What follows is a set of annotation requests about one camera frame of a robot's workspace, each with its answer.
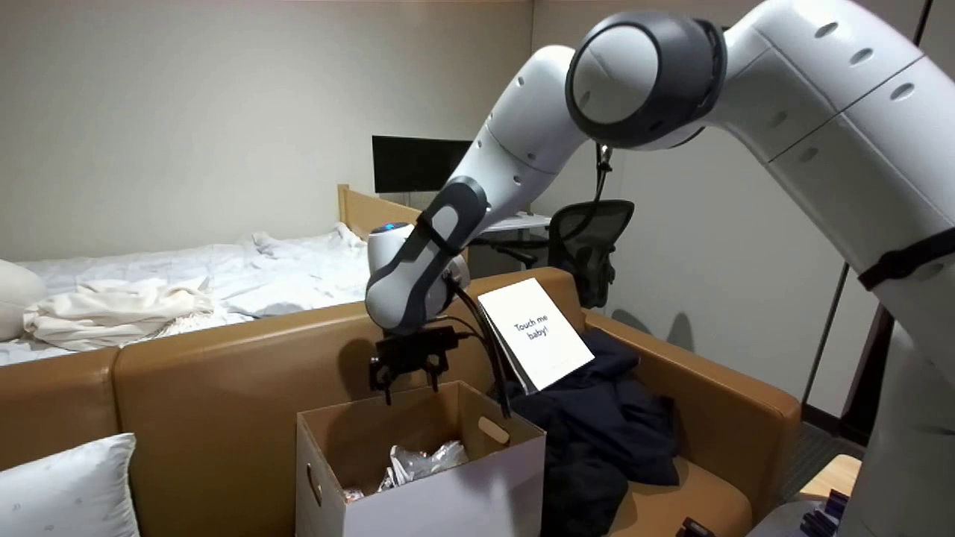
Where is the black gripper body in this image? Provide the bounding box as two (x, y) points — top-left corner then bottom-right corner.
(368, 338), (463, 397)

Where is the white plastic bag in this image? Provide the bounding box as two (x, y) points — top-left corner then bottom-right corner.
(341, 439), (471, 502)

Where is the white-sided cardboard box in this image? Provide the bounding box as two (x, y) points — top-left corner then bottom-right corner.
(292, 377), (550, 537)

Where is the brown cardboard box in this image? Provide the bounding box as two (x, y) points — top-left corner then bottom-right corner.
(0, 263), (806, 537)

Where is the white sign with text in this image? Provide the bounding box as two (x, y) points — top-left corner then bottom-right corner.
(474, 275), (596, 393)

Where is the wooden partition panel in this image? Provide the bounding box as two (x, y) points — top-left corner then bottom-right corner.
(333, 181), (424, 242)

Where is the white desk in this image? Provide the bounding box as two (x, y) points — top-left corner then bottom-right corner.
(469, 208), (554, 245)

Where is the dark navy garment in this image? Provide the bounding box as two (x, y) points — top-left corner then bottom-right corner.
(505, 332), (687, 491)

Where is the black garment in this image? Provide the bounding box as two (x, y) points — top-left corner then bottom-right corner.
(536, 453), (636, 537)

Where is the black monitor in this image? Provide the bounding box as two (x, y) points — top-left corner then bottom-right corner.
(371, 130), (474, 196)

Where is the black mesh office chair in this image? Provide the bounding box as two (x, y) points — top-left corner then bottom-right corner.
(542, 196), (638, 311)

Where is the crumpled white blanket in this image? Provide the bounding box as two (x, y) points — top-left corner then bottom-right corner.
(22, 275), (217, 351)

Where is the white square pillow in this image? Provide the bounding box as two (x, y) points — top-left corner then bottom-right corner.
(0, 429), (144, 537)

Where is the round white pillow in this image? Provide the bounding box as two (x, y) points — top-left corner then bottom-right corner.
(0, 256), (48, 344)

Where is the small wooden side table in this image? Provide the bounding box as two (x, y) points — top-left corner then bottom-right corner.
(796, 450), (866, 502)

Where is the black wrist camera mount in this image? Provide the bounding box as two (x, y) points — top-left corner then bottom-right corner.
(374, 321), (471, 351)

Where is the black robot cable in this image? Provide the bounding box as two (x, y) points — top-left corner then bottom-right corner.
(438, 277), (515, 418)

